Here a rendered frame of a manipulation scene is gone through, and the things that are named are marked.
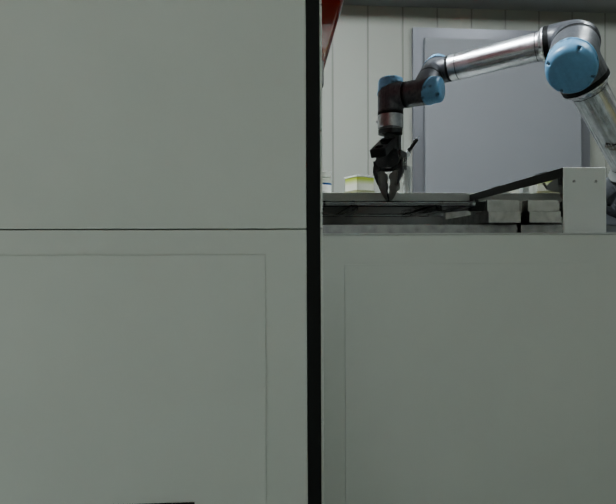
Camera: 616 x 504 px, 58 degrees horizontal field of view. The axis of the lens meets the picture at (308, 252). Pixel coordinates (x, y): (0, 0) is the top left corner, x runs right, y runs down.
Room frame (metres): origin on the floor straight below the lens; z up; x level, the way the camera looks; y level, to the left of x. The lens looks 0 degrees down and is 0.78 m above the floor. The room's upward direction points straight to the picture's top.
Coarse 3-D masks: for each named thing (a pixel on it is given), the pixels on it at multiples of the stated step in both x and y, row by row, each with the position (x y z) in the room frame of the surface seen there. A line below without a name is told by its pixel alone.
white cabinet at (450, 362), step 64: (384, 256) 1.08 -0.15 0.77; (448, 256) 1.08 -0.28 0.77; (512, 256) 1.09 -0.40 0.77; (576, 256) 1.10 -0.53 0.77; (384, 320) 1.07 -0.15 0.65; (448, 320) 1.08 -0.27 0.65; (512, 320) 1.09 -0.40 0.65; (576, 320) 1.10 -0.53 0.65; (384, 384) 1.07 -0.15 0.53; (448, 384) 1.08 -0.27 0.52; (512, 384) 1.09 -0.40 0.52; (576, 384) 1.10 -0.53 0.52; (384, 448) 1.07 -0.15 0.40; (448, 448) 1.08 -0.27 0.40; (512, 448) 1.09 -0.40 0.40; (576, 448) 1.10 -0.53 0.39
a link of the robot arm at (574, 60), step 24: (576, 24) 1.37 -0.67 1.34; (552, 48) 1.35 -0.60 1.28; (576, 48) 1.29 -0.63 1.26; (552, 72) 1.34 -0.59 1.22; (576, 72) 1.31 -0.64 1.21; (600, 72) 1.32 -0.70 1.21; (576, 96) 1.36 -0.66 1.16; (600, 96) 1.36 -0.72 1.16; (600, 120) 1.39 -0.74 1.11; (600, 144) 1.44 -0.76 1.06
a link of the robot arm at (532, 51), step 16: (544, 32) 1.45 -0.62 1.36; (480, 48) 1.56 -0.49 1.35; (496, 48) 1.53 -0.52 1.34; (512, 48) 1.50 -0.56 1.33; (528, 48) 1.48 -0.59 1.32; (544, 48) 1.45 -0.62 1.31; (432, 64) 1.62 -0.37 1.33; (448, 64) 1.60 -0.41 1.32; (464, 64) 1.58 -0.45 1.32; (480, 64) 1.56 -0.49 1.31; (496, 64) 1.54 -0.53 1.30; (512, 64) 1.53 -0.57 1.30; (448, 80) 1.63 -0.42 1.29
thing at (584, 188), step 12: (564, 168) 1.16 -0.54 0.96; (576, 168) 1.16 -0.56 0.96; (588, 168) 1.17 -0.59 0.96; (600, 168) 1.17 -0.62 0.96; (564, 180) 1.16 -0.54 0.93; (576, 180) 1.16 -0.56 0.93; (588, 180) 1.17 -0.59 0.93; (600, 180) 1.17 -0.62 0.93; (564, 192) 1.16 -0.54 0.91; (576, 192) 1.16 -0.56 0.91; (588, 192) 1.17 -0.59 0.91; (600, 192) 1.17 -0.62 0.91; (564, 204) 1.16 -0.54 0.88; (576, 204) 1.16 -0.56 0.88; (588, 204) 1.17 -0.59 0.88; (600, 204) 1.17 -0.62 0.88; (564, 216) 1.16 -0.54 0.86; (576, 216) 1.16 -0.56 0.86; (588, 216) 1.16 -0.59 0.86; (600, 216) 1.17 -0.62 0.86; (564, 228) 1.16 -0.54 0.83; (576, 228) 1.16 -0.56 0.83; (588, 228) 1.16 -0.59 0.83; (600, 228) 1.17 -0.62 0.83
